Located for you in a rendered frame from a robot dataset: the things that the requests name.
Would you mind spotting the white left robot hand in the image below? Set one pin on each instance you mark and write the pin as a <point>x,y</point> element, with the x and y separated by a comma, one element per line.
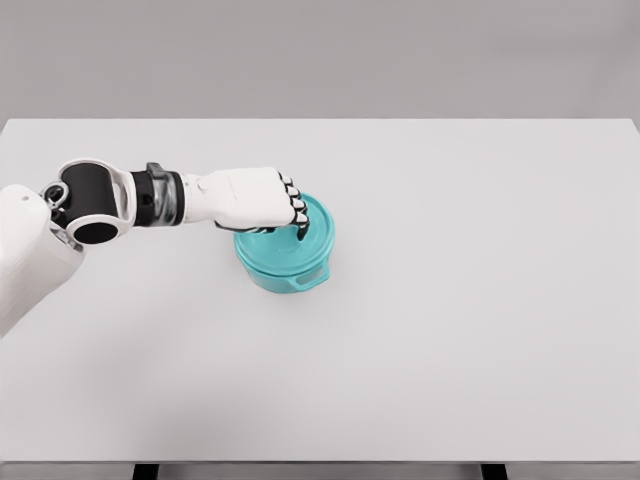
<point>255,197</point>

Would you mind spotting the teal pot lid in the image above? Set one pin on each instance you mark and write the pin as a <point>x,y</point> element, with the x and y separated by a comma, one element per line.
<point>285,252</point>

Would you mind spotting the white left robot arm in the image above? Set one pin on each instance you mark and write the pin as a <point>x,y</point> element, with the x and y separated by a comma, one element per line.
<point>95,200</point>

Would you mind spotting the teal pot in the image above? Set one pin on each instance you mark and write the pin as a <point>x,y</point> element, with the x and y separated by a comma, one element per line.
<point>280,284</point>

